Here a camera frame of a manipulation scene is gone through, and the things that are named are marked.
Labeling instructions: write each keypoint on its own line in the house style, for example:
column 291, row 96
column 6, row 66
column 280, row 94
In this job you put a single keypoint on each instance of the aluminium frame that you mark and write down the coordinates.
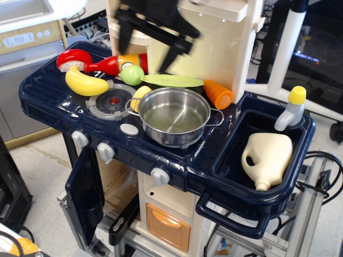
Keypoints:
column 119, row 221

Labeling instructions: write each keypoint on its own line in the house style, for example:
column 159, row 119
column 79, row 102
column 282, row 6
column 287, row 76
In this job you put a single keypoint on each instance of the cream toy kitchen cabinet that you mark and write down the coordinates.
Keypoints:
column 223, row 50

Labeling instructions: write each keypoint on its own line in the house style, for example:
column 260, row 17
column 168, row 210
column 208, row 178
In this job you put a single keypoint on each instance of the grey stove knob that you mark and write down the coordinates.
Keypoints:
column 80, row 140
column 106, row 152
column 160, row 177

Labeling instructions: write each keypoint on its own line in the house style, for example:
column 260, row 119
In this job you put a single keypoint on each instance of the green toy apple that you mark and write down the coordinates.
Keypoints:
column 131, row 75

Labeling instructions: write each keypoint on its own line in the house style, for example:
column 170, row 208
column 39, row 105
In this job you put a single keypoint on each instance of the orange toy drawer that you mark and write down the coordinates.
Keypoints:
column 168, row 228

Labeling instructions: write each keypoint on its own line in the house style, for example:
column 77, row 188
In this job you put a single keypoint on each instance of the yellow sponge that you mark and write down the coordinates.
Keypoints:
column 27, row 246

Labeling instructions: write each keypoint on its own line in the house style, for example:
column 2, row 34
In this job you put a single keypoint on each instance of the grey stove knob left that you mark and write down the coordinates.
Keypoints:
column 80, row 140

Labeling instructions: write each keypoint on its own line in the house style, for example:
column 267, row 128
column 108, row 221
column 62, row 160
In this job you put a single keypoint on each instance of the red ketchup toy bottle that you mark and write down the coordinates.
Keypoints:
column 113, row 65

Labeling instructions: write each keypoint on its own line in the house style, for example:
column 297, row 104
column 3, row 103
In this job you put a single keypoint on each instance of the navy toy kitchen counter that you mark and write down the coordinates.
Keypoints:
column 210, row 168

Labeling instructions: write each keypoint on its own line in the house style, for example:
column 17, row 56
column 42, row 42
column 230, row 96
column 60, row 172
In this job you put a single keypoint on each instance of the grey yellow toy faucet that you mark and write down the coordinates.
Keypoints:
column 294, row 109

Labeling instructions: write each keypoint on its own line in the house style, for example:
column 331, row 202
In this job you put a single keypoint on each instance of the stainless steel pot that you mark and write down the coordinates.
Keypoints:
column 174, row 117

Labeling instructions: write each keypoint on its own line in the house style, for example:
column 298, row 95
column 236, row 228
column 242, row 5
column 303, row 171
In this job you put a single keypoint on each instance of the grey stove knob middle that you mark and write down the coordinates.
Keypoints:
column 106, row 152

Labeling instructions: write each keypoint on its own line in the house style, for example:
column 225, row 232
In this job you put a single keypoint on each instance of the black computer case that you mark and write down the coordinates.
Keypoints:
column 16, row 200

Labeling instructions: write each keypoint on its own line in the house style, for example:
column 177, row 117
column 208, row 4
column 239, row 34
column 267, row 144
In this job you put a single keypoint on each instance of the grey oval button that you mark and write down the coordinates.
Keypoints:
column 129, row 129

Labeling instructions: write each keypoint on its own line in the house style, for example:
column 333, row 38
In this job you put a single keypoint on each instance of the wooden toy dishwasher cabinet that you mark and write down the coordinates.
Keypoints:
column 32, row 33

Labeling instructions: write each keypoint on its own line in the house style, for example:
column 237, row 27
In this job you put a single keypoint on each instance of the grey stove knob right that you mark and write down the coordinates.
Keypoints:
column 160, row 177

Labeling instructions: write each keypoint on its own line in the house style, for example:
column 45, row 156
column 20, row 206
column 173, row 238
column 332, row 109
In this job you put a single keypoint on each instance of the orange toy carrot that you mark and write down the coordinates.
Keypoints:
column 220, row 96

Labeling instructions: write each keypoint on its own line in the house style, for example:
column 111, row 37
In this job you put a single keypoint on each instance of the cream toy jug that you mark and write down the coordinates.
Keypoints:
column 266, row 158

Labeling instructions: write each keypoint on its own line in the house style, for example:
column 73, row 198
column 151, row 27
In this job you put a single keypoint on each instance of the yellow toy banana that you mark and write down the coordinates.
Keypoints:
column 85, row 85

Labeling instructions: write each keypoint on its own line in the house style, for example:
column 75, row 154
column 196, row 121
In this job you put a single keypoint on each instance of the yellow toy corn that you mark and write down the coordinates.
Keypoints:
column 139, row 94

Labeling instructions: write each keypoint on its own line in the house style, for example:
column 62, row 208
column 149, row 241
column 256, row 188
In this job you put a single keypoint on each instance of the navy toy oven door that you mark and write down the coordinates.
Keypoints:
column 84, row 195

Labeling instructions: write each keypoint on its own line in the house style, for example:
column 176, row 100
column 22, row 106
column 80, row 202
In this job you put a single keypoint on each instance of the green toy leaf plate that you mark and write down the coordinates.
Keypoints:
column 167, row 80

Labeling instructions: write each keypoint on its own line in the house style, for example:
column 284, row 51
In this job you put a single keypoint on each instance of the grey toy stove burner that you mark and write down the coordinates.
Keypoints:
column 110, row 105

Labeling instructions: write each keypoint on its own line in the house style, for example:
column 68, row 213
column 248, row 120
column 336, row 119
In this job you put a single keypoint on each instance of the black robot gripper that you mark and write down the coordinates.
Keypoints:
column 159, row 20

